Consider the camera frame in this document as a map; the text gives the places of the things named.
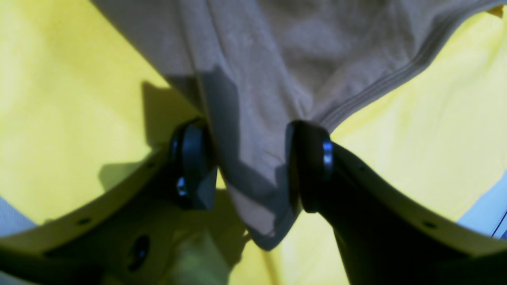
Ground yellow table cloth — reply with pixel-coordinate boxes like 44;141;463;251
1;0;506;285

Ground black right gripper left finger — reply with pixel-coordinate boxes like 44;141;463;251
0;119;217;285

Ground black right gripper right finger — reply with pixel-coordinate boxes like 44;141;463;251
288;120;507;285

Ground brown T-shirt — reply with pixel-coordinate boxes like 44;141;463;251
93;0;506;251

